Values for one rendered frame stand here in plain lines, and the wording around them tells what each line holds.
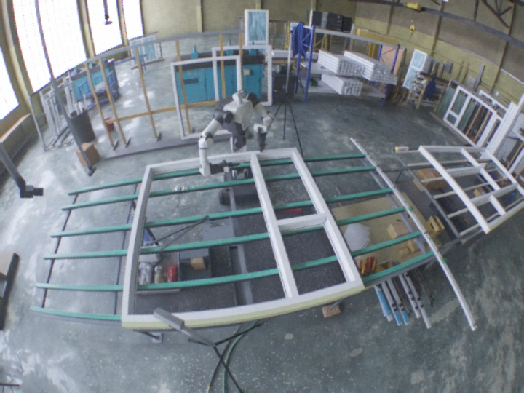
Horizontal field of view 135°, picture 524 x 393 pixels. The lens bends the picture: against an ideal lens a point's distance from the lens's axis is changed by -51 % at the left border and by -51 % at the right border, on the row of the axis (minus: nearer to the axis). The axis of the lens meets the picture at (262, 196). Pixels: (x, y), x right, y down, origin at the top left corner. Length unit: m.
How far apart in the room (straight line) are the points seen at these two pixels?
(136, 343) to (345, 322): 2.07
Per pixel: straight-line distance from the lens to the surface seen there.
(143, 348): 2.44
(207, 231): 1.64
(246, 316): 1.28
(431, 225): 2.48
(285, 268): 1.38
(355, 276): 1.47
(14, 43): 10.01
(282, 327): 2.22
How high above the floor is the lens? 2.18
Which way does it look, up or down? 47 degrees down
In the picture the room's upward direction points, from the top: 2 degrees clockwise
